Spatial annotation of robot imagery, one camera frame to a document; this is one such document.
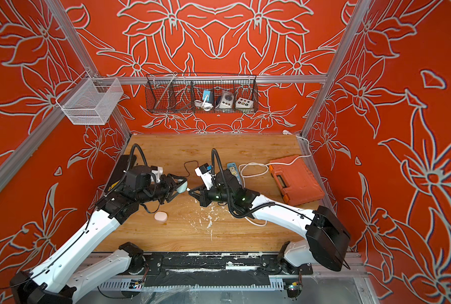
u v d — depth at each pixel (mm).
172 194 645
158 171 695
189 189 712
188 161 1066
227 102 902
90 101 919
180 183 677
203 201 637
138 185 542
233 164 1011
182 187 701
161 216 835
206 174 653
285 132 1210
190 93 1009
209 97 843
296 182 927
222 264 743
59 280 397
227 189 560
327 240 404
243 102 944
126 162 1030
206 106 853
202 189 656
